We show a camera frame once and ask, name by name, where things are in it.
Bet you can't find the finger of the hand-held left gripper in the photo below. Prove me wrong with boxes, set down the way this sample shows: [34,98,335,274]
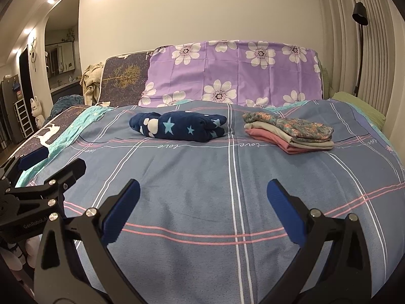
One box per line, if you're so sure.
[5,158,87,203]
[0,147,50,181]

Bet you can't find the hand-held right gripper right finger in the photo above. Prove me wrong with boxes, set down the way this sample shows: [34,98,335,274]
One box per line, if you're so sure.
[262,178,375,304]

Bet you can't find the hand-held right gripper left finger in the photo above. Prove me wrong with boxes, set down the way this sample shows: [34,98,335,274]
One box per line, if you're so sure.
[33,178,141,304]

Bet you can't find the navy star-print fleece pajama top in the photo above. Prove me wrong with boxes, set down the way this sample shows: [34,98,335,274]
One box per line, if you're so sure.
[129,111,228,142]

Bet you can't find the beige clothes pile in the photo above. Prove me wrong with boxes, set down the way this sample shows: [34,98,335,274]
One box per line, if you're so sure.
[79,63,105,106]

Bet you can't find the person's left hand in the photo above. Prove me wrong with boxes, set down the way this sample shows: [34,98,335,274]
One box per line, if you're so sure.
[8,237,43,271]

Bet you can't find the white shelf rack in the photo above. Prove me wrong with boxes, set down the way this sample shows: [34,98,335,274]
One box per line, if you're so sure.
[13,98,35,138]

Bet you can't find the dark deer-print bedspread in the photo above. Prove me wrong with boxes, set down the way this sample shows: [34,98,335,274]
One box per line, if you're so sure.
[6,104,95,165]

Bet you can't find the white lucky cat figurine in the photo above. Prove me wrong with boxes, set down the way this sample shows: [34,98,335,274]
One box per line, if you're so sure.
[30,96,46,127]

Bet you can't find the dark tall cabinet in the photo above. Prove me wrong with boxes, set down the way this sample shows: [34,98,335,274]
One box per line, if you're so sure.
[0,74,19,144]

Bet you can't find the teal quilted cloth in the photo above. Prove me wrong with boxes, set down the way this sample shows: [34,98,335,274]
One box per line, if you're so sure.
[16,104,116,187]

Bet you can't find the dark teal knit blanket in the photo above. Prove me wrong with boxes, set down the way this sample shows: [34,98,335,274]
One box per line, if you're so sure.
[51,94,86,119]

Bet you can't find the floral folded garment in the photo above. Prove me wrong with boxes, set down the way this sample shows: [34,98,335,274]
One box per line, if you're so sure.
[242,111,334,143]

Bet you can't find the blue-grey plaid bed sheet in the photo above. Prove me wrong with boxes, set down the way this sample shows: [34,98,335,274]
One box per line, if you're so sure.
[16,99,405,304]

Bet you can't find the white kitchen cabinet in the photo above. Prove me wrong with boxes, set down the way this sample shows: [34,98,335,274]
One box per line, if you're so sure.
[46,41,76,75]

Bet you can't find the green pillow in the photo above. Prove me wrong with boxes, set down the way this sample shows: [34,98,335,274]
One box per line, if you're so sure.
[331,91,387,130]

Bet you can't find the purple floral pillow cover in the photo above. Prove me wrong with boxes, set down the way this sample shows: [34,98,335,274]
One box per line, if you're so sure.
[138,40,324,108]

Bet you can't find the beige pleated curtain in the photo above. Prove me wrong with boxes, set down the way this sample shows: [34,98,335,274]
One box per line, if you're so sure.
[319,0,405,124]

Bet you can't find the black floor lamp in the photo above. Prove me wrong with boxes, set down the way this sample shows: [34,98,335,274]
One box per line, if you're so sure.
[352,2,369,99]

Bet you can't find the white deer wall clock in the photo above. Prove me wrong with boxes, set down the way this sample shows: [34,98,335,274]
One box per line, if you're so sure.
[29,36,39,72]

